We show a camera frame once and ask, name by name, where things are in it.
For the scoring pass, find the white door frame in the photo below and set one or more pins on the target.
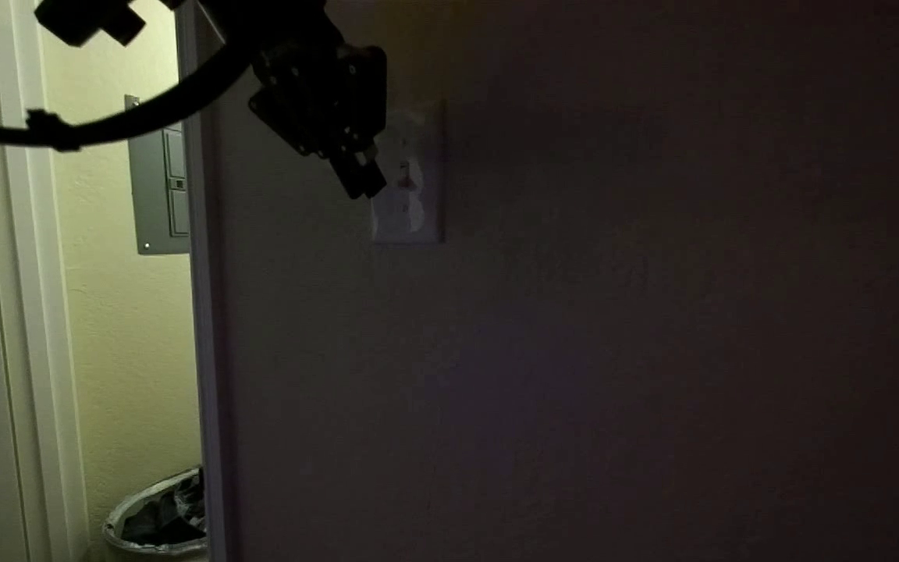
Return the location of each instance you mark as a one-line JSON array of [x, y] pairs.
[[20, 351]]

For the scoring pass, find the grey electrical panel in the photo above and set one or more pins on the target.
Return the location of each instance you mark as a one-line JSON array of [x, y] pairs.
[[159, 187]]

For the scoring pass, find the trash bin with black bag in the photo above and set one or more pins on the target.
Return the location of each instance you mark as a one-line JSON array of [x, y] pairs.
[[157, 519]]

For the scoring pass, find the white light switch plate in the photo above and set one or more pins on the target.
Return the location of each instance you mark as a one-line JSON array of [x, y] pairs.
[[418, 195]]

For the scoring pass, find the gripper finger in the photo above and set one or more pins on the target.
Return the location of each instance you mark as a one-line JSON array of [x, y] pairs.
[[367, 86], [297, 101]]

